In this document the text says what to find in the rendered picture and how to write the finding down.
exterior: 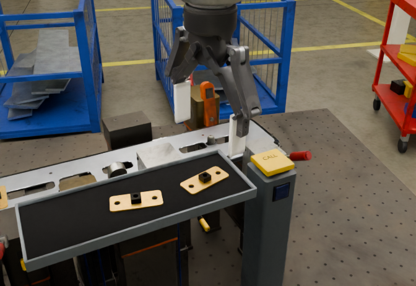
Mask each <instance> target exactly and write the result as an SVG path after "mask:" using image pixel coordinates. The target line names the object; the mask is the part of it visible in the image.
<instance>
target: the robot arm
mask: <svg viewBox="0 0 416 286"><path fill-rule="evenodd" d="M182 1H184V2H185V5H184V26H182V27H177V28H175V41H174V44H173V47H172V49H171V53H170V57H169V59H168V62H167V66H166V68H165V76H166V77H170V79H171V82H172V84H173V93H174V94H173V97H174V100H175V122H176V123H180V122H182V121H186V120H187V119H190V118H191V83H190V81H186V80H189V79H188V78H189V76H190V75H191V74H192V72H193V71H194V70H195V68H196V67H197V65H198V64H200V65H203V66H205V67H206V68H208V69H210V70H212V72H213V74H214V75H215V76H217V77H218V78H219V81H220V83H221V85H222V87H223V90H224V92H225V94H226V96H227V99H228V101H229V103H230V106H231V108H232V110H233V112H234V114H232V115H230V130H229V143H228V156H229V157H233V156H236V155H238V154H240V153H242V152H244V151H245V142H246V136H247V135H248V133H249V119H250V118H254V117H255V116H258V115H261V113H262V108H261V104H260V101H259V97H258V93H257V90H256V85H255V83H254V78H253V73H252V71H251V66H250V63H249V48H248V46H246V45H244V46H240V47H239V46H233V43H232V34H233V32H234V31H235V30H236V23H237V10H238V6H237V5H236V3H238V2H240V1H241V0H182ZM189 48H190V49H189ZM225 63H226V65H227V66H225V67H222V66H223V65H224V64H225ZM240 106H241V107H242V109H240Z"/></svg>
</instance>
